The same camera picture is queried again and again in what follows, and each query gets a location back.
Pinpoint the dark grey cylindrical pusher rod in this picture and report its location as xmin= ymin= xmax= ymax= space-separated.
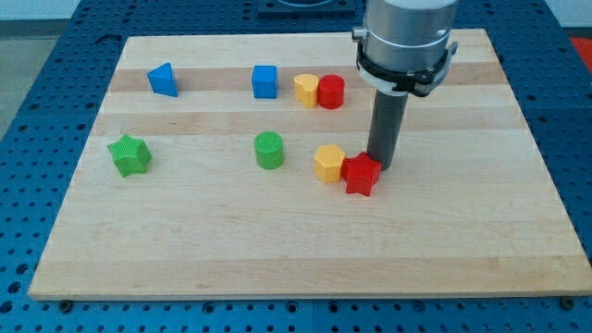
xmin=366 ymin=91 xmax=408 ymax=171

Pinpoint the red star block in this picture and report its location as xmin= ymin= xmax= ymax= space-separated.
xmin=340 ymin=152 xmax=382 ymax=196

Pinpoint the yellow hexagon block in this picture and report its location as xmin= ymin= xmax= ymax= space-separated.
xmin=314 ymin=144 xmax=345 ymax=183

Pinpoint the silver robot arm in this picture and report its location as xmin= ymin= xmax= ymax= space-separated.
xmin=351 ymin=0 xmax=459 ymax=170

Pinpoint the green star block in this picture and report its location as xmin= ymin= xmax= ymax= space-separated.
xmin=107 ymin=134 xmax=152 ymax=178

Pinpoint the red cylinder block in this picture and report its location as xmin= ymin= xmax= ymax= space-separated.
xmin=317 ymin=74 xmax=345 ymax=109

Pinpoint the yellow heart block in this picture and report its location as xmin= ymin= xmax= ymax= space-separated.
xmin=293 ymin=74 xmax=319 ymax=108

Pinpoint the green cylinder block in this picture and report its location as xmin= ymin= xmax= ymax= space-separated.
xmin=253 ymin=131 xmax=284 ymax=170

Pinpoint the blue cube block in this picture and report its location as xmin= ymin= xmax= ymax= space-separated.
xmin=252 ymin=65 xmax=278 ymax=99

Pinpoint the light wooden board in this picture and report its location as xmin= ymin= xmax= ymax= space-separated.
xmin=29 ymin=29 xmax=591 ymax=301

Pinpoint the blue triangle block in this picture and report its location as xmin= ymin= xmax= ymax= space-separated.
xmin=147 ymin=63 xmax=178 ymax=97

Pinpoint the black clamp ring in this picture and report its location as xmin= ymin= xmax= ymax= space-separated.
xmin=354 ymin=41 xmax=460 ymax=99

